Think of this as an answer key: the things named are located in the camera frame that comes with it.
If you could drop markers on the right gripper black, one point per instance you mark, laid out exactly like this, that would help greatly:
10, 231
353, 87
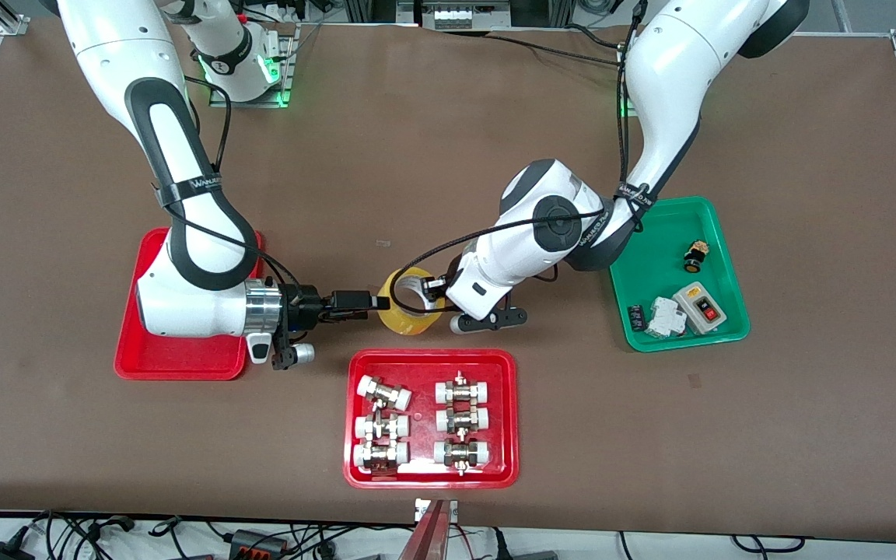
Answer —
304, 303

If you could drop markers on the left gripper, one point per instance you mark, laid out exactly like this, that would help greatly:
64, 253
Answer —
438, 285

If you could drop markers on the yellow clear tape roll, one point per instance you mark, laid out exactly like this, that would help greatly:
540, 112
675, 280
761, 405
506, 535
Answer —
409, 323

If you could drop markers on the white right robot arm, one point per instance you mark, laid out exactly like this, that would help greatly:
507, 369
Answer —
106, 31

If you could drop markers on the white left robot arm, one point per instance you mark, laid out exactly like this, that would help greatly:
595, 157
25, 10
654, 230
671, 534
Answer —
673, 78

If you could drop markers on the empty red plastic tray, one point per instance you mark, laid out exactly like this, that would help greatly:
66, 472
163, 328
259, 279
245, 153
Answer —
183, 362

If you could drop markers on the red tray with fittings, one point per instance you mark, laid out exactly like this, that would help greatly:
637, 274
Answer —
425, 474

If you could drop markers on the green plastic tray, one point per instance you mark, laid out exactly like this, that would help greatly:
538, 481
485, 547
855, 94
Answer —
666, 334

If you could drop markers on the white-capped metal pipe fitting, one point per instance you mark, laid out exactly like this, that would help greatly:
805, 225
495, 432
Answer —
393, 398
448, 420
366, 426
448, 390
448, 453
366, 454

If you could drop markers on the small black terminal block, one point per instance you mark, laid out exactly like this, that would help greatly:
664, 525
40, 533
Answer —
637, 317

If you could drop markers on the white circuit breaker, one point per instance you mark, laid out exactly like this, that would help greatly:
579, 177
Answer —
666, 319

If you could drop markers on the red pole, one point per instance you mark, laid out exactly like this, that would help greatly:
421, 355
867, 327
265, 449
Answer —
428, 540

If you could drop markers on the black orange connector box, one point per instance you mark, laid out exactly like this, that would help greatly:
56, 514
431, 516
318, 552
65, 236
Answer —
257, 543

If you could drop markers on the black yellow push button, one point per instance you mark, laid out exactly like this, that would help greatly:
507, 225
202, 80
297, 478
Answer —
698, 259

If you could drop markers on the white power strip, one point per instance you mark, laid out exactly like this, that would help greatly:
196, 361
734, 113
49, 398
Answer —
463, 15

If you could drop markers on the black power adapter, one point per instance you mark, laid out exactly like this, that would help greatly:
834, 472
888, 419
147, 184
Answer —
1, 552

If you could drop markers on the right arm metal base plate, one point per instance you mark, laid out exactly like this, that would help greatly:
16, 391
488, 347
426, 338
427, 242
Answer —
286, 70

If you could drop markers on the grey switch box red button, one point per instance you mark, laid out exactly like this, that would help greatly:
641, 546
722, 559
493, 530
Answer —
701, 311

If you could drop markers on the aluminium frame profile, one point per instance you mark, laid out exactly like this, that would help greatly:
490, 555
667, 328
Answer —
370, 9

